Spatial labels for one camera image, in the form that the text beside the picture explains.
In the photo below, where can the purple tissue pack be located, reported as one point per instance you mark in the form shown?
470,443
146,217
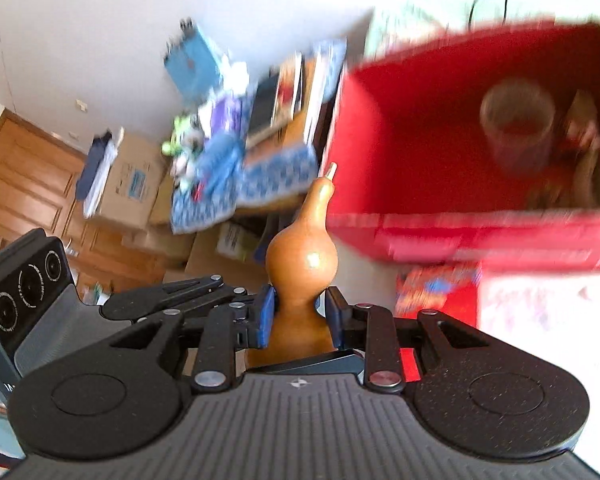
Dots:
221,115

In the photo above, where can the small red gift box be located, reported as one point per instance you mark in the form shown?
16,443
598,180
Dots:
449,288

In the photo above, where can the stack of books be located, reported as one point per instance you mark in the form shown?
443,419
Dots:
293,102

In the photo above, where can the wooden door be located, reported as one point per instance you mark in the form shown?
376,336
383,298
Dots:
37,179

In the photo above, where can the brown cardboard carton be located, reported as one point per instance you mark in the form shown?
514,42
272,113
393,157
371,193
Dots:
126,183

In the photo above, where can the blue checkered cloth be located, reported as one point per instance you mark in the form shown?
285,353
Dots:
285,174

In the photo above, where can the blue paper bag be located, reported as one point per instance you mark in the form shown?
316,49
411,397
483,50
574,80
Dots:
194,63

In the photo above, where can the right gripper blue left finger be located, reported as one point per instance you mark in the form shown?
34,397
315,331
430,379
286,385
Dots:
261,316

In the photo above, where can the green white plush toy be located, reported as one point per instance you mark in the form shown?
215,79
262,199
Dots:
183,148

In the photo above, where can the orange gourd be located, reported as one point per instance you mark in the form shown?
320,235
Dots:
302,261

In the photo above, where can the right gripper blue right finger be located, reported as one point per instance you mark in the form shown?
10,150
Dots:
338,315

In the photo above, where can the large red cardboard box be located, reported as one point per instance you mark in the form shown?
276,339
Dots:
416,181

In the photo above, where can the blue pencil case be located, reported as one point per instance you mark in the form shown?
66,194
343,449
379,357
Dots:
217,161

